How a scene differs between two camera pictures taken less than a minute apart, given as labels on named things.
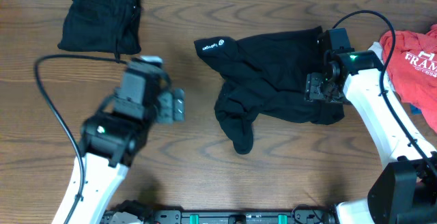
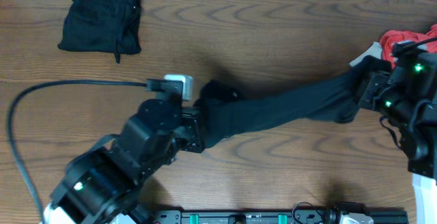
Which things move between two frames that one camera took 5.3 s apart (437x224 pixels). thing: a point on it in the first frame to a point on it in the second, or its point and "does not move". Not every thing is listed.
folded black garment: (104, 17) does not move
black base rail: (225, 216) does not move
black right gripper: (313, 90) to (377, 80)
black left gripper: (168, 100) to (190, 115)
